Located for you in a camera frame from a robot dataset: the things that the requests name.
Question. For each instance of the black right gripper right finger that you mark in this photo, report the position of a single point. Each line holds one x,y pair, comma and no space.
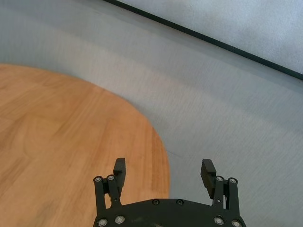
208,177

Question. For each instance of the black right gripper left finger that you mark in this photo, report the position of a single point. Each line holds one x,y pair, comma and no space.
118,179

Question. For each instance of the black wall strip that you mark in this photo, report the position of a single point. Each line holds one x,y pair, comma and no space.
201,36

